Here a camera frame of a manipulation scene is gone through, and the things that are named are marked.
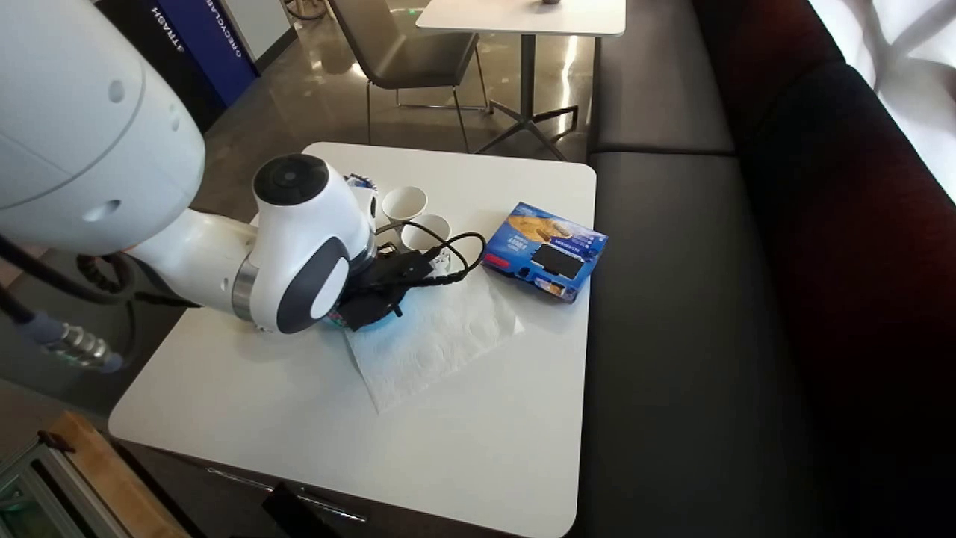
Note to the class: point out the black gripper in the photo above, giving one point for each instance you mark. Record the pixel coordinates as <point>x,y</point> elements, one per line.
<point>377,285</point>

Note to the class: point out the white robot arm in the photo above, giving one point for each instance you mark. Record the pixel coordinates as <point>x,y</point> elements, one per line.
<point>90,129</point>

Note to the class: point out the blue bowl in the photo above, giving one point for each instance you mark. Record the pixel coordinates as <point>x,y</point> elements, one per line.
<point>383,325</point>

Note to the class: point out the white paper towel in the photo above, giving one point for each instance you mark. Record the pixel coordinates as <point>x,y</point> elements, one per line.
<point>450,334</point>

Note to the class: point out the patterned bowl with chocolate chips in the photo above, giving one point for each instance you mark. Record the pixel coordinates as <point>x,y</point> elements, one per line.
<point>359,182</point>

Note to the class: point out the tall patterned paper cup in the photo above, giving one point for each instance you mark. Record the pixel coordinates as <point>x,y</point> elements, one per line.
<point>404,203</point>

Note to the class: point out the blue cookie box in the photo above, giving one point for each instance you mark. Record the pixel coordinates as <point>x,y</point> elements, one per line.
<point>542,249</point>

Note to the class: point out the grey chair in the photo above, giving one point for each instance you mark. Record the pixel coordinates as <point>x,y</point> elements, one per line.
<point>398,40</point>

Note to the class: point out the blue and black cabinet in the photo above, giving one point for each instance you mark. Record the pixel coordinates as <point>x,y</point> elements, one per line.
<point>198,50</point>

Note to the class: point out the white side table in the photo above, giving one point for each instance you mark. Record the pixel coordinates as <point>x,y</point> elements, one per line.
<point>525,16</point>

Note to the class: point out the wooden shelf unit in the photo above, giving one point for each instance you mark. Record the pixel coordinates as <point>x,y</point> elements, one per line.
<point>78,482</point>

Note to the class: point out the black upholstered bench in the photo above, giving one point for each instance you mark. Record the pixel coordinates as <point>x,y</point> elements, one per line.
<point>758,300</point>

